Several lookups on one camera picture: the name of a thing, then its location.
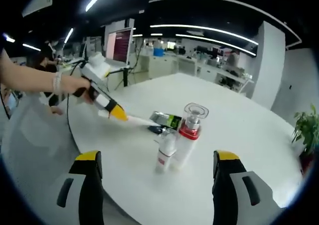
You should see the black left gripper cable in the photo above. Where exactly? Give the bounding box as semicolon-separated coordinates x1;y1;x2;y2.
65;60;88;137

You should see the green silver skincare sachet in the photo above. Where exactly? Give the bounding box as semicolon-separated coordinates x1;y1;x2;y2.
149;111;184;131

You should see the potted green plant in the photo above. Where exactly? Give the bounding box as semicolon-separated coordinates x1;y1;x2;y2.
292;104;319;174

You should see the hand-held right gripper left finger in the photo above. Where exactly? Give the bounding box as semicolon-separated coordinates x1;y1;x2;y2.
56;150;104;225

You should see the dark blue skincare sachet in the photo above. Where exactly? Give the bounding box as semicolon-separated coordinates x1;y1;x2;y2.
147;125;165;135

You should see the clear-capped red-collared skincare spray bottle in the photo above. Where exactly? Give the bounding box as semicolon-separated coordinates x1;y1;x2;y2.
174;102;209;171

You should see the white mesh office chair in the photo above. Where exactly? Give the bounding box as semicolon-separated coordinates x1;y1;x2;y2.
0;95;83;188

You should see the white wristband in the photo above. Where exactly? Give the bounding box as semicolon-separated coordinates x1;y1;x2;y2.
52;71;63;95

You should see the white ceiling unit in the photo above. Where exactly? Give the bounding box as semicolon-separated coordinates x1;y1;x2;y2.
21;0;54;18

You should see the large white skincare tube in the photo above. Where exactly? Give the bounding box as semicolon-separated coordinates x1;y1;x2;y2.
98;110;157;126

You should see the computer monitor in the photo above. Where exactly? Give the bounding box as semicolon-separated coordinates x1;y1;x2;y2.
104;27;135;66

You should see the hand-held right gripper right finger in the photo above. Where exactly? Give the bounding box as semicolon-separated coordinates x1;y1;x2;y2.
211;149;284;225

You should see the row of white office desks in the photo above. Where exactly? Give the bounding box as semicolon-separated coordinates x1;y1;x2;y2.
139;52;255;94

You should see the small white skincare bottle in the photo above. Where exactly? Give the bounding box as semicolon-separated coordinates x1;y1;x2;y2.
155;131;176;175

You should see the person's left hand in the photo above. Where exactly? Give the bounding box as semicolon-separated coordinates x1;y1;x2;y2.
61;75;92;103

